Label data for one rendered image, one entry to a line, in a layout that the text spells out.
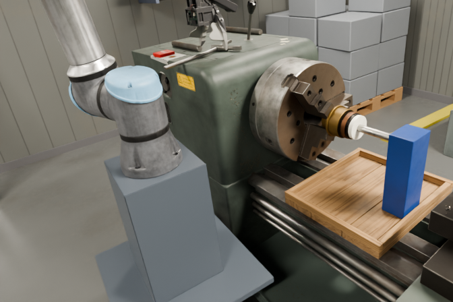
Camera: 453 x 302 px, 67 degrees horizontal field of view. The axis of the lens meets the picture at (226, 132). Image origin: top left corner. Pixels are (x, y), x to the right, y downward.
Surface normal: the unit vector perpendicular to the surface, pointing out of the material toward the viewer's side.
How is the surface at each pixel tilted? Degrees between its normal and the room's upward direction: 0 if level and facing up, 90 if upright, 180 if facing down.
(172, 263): 90
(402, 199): 90
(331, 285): 0
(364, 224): 0
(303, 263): 0
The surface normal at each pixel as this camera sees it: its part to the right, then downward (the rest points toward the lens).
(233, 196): 0.59, 0.29
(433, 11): -0.85, 0.31
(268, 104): -0.77, -0.07
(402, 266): -0.45, -0.66
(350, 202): -0.11, -0.90
